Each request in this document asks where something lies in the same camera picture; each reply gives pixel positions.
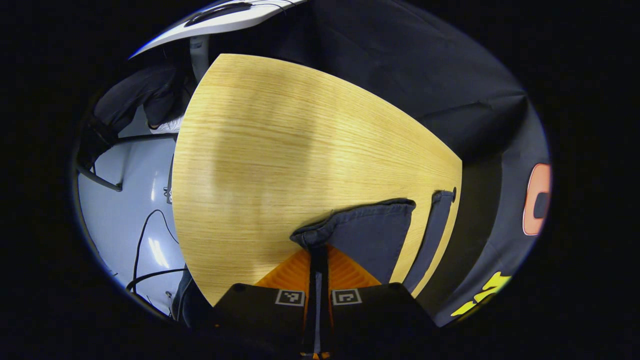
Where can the black backdrop cloth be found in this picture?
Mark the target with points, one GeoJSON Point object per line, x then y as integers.
{"type": "Point", "coordinates": [400, 65]}

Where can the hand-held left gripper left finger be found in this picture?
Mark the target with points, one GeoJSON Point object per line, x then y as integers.
{"type": "Point", "coordinates": [312, 270]}

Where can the black curved bar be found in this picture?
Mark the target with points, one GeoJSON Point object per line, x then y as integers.
{"type": "Point", "coordinates": [97, 177]}

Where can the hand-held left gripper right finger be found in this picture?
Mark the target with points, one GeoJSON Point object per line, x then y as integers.
{"type": "Point", "coordinates": [325, 270]}

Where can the person's trouser leg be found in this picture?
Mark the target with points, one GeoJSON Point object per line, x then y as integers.
{"type": "Point", "coordinates": [192, 305]}

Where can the dark grey jeans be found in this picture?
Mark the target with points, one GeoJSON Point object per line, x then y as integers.
{"type": "Point", "coordinates": [365, 235]}

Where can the dark cloth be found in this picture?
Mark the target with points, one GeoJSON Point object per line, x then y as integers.
{"type": "Point", "coordinates": [135, 95]}

